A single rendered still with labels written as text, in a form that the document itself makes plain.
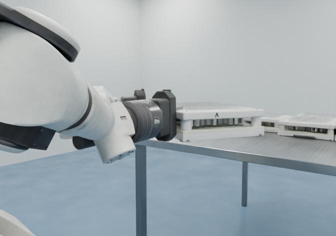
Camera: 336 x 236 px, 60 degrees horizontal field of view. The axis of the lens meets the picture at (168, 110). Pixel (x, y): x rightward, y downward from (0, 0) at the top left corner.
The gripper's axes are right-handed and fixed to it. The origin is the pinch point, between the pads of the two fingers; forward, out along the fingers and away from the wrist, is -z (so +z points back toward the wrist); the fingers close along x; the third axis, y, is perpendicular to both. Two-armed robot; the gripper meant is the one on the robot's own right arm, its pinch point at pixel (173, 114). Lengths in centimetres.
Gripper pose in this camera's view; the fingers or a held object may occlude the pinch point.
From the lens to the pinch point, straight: 73.5
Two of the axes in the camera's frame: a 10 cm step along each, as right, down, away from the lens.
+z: -5.6, 0.9, -8.2
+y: 8.3, 0.4, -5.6
